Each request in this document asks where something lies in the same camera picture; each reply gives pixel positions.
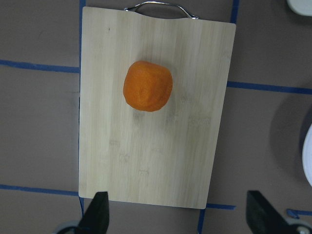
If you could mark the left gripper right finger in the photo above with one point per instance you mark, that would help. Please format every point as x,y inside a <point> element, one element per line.
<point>262,217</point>

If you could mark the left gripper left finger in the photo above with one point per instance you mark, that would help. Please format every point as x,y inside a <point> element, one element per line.
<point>96,217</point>

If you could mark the white round plate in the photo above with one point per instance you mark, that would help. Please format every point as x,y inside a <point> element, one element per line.
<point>307,156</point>

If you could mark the orange fruit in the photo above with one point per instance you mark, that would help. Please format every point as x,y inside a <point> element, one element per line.
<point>147,86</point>

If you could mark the cream bear tray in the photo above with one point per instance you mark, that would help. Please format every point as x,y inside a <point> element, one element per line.
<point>301,7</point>

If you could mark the bamboo cutting board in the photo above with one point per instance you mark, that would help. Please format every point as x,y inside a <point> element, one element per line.
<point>163,157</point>

